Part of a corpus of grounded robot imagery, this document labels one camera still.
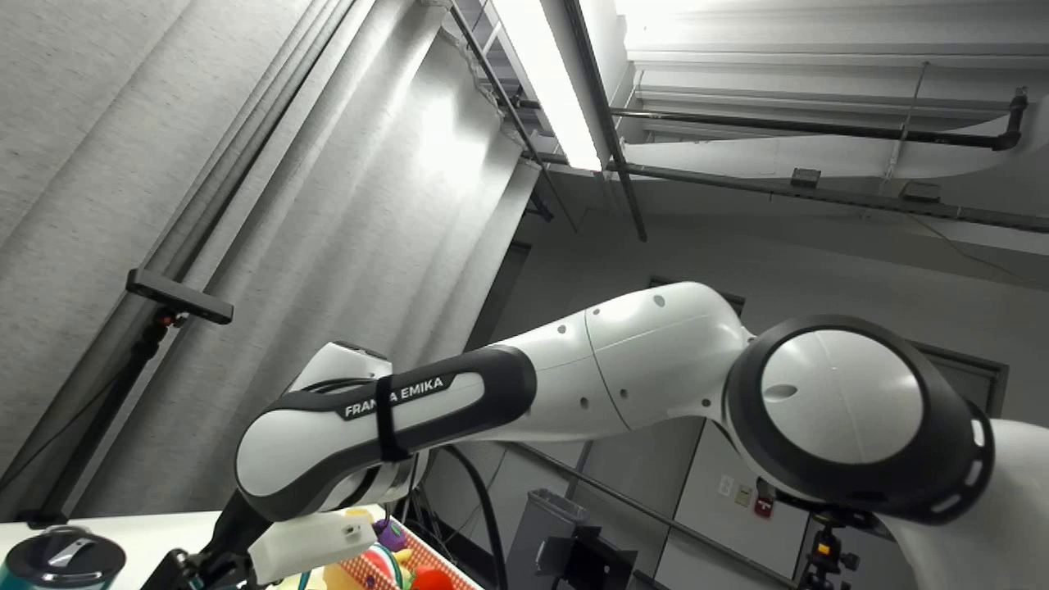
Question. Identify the black tripod orange knob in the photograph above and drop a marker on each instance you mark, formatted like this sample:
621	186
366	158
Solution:
828	550

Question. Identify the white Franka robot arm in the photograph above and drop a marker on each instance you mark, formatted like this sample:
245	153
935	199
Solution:
656	361

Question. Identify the black ceiling pipe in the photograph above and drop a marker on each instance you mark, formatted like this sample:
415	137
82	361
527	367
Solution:
821	129

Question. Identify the colourful toy food box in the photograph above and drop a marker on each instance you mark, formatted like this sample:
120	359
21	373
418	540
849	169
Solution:
381	534

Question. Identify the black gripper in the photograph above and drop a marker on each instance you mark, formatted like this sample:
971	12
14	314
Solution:
207	568

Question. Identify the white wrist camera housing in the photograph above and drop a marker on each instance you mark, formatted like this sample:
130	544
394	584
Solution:
313	544

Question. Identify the long ceiling light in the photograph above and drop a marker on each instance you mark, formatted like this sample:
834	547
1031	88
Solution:
545	65

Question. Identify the teal pot with lid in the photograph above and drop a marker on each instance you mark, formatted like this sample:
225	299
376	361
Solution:
59	559

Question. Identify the black camera bar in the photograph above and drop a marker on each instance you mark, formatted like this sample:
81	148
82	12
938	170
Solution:
181	296

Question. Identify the grey monitor on stand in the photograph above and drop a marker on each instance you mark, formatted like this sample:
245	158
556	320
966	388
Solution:
568	544

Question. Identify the black camera stand pole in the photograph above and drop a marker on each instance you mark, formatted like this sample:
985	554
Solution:
109	396

